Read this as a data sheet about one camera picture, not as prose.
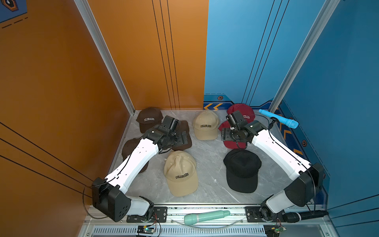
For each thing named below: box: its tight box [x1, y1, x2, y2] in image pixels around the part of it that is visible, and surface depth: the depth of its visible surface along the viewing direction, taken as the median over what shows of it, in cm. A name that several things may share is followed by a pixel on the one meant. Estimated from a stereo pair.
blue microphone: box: [258, 108, 299, 129], surface depth 85 cm
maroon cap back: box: [227, 103, 256, 123], surface depth 114 cm
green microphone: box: [184, 210, 231, 226], surface depth 71 cm
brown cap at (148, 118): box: [135, 107, 164, 134], surface depth 114 cm
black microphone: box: [282, 210, 329, 224], surface depth 71 cm
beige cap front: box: [163, 150, 199, 198], surface depth 84 cm
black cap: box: [223, 149, 263, 194], surface depth 85 cm
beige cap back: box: [192, 110, 220, 141], surface depth 107 cm
